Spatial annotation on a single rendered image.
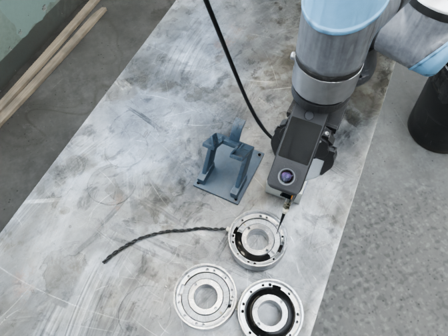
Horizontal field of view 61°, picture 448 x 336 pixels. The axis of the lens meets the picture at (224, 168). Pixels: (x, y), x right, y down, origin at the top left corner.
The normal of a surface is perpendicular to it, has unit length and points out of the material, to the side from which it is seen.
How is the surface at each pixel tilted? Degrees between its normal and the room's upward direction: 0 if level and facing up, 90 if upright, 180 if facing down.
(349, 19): 87
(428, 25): 76
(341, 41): 90
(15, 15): 90
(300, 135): 32
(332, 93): 90
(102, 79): 0
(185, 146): 0
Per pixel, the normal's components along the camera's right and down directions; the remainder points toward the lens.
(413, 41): -0.68, 0.50
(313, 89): -0.51, 0.76
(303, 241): -0.04, -0.49
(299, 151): -0.24, 0.01
